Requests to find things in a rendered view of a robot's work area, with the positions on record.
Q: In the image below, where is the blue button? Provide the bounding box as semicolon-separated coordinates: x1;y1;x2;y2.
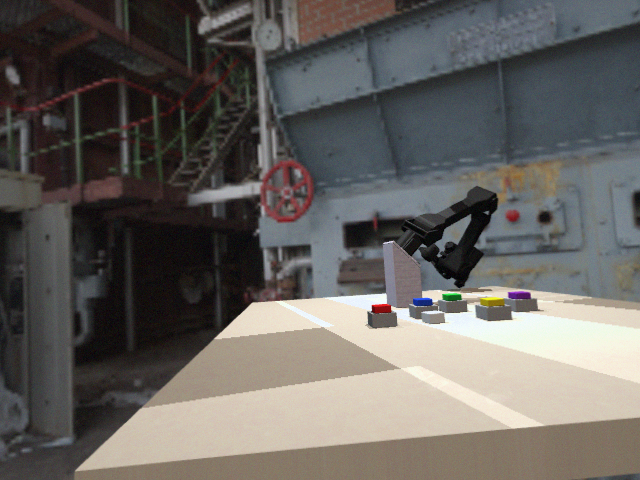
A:
409;298;438;319

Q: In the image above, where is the purple button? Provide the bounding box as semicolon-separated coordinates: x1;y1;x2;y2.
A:
502;291;538;312

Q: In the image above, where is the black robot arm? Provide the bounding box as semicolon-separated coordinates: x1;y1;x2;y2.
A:
396;186;498;288

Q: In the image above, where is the yellow button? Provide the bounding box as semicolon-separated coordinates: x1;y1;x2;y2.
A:
475;297;513;321

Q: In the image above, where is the red button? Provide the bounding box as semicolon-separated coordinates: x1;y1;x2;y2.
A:
367;304;398;328

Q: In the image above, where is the green button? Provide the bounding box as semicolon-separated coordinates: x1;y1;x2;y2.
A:
438;293;468;313

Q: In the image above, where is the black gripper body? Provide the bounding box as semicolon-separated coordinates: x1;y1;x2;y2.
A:
421;244;451;279

